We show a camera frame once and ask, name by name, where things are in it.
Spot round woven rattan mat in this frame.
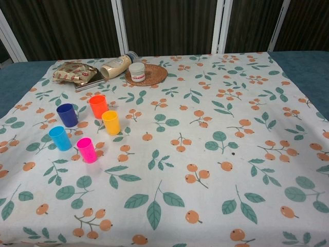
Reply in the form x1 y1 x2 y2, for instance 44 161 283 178
125 63 169 86

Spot light blue plastic cup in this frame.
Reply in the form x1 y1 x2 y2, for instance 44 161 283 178
48 126 73 152

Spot white small cup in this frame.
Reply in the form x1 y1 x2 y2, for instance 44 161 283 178
128 62 146 83

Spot pink plastic cup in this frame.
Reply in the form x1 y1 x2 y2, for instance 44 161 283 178
76 137 98 164

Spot dark grey flat case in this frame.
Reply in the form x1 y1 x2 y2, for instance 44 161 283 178
74 70 106 92

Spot cream squeeze bottle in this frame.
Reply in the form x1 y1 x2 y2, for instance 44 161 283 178
99 51 139 79

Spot teal blue table cover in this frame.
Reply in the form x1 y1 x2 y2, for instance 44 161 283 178
0 50 329 119

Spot orange plastic cup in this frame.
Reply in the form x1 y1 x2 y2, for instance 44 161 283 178
88 94 109 120

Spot floral fruit print tablecloth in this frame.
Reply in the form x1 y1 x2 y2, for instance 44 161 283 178
0 51 329 247

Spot dark blue plastic cup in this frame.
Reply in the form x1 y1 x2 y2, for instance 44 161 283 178
56 103 79 128

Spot yellow plastic cup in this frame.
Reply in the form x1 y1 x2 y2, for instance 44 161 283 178
101 110 121 136

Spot dark folding screen white frames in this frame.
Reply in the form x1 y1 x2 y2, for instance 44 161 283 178
0 0 329 64

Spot gold snack packet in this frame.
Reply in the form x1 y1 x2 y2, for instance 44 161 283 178
52 61 100 84

